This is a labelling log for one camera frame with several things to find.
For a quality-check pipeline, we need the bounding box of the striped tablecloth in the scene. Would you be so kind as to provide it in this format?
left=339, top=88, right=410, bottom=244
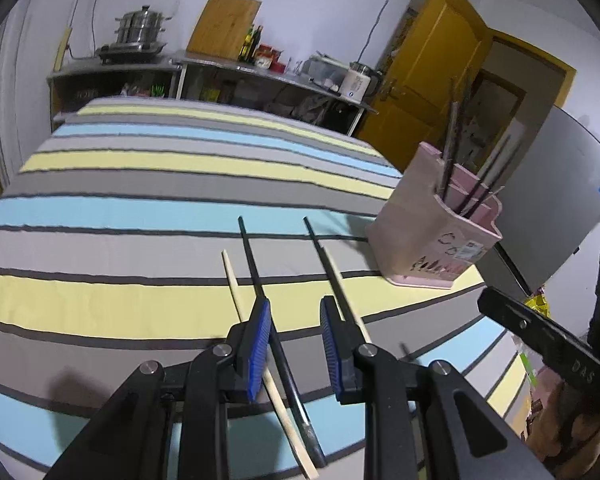
left=0, top=97, right=536, bottom=480

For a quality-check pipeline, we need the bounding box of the grey refrigerator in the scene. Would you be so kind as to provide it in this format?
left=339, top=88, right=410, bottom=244
left=472, top=105, right=600, bottom=298

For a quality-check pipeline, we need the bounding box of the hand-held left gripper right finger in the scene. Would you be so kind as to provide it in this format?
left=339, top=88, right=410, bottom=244
left=320, top=296, right=556, bottom=480

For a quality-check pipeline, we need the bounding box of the clear plastic container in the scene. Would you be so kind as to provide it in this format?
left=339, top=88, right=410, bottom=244
left=302, top=55, right=348, bottom=92

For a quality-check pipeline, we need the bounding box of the black induction stove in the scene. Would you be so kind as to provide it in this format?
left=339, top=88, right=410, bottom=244
left=95, top=40, right=168, bottom=66

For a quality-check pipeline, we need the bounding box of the dark glass bottle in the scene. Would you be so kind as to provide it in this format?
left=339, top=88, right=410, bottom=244
left=237, top=25, right=256, bottom=61

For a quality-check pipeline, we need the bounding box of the stainless steel counter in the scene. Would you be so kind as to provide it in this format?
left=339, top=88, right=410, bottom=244
left=47, top=50, right=378, bottom=136

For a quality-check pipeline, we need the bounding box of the yellow wooden door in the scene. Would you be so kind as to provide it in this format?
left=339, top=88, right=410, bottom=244
left=355, top=0, right=493, bottom=173

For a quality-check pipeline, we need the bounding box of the stainless steel steamer pot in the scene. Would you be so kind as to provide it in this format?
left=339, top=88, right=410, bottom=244
left=114, top=5, right=168, bottom=47

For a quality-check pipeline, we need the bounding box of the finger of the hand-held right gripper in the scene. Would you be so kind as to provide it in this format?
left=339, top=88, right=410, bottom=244
left=477, top=286, right=588, bottom=367

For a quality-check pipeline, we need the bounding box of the black chopstick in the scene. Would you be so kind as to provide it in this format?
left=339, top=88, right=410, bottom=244
left=472, top=146, right=525, bottom=218
left=460, top=135, right=512, bottom=213
left=237, top=216, right=328, bottom=468
left=303, top=216, right=361, bottom=333

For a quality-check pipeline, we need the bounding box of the person's right hand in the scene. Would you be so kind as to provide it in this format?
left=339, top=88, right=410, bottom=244
left=525, top=381, right=600, bottom=480

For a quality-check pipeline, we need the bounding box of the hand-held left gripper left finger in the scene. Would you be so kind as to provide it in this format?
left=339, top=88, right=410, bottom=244
left=45, top=299, right=273, bottom=480

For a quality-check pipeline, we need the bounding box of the beige wooden chopstick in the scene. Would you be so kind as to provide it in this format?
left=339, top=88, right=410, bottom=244
left=324, top=251, right=373, bottom=343
left=221, top=250, right=320, bottom=480

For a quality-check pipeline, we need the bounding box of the yellow snack packet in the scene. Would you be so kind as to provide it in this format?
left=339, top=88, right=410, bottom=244
left=525, top=295, right=552, bottom=319

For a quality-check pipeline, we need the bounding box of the pink plastic utensil basket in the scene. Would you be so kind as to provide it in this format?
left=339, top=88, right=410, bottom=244
left=365, top=141, right=503, bottom=290

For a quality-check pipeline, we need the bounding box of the wooden cutting board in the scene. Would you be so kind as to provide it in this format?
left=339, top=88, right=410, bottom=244
left=186, top=0, right=262, bottom=61

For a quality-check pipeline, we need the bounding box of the metal chopstick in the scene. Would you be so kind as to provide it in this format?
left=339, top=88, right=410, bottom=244
left=450, top=75, right=473, bottom=161
left=477, top=186, right=506, bottom=208

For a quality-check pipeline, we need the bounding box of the brown bag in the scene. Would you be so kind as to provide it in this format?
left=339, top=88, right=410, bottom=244
left=267, top=87, right=331, bottom=124

